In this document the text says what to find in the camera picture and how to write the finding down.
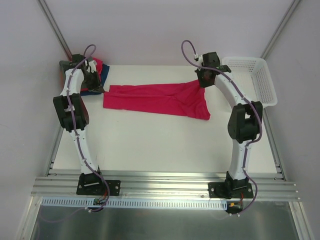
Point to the aluminium frame rail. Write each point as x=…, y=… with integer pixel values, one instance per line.
x=165, y=185

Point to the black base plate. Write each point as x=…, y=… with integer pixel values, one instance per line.
x=221, y=191
x=98, y=188

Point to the folded red t shirt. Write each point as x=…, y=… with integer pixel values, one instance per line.
x=99, y=67

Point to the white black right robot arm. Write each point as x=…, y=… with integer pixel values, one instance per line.
x=244, y=126

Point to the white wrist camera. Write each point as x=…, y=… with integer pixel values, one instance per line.
x=91, y=66
x=198, y=58

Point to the white plastic mesh basket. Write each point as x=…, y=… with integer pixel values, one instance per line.
x=252, y=76

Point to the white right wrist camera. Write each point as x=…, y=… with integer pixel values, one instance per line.
x=198, y=58

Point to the crimson pink t shirt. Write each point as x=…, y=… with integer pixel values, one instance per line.
x=185, y=99

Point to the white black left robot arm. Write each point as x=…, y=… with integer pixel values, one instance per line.
x=73, y=115

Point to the white slotted cable duct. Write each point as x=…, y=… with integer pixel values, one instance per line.
x=136, y=203

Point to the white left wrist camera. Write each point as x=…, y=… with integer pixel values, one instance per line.
x=91, y=66

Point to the folded navy blue t shirt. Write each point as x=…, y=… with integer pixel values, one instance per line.
x=103, y=77

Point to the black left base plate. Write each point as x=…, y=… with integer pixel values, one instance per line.
x=98, y=188

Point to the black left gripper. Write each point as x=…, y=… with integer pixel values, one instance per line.
x=94, y=85

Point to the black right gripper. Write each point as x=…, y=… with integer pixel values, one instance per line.
x=203, y=81

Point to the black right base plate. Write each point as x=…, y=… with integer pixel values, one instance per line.
x=221, y=191

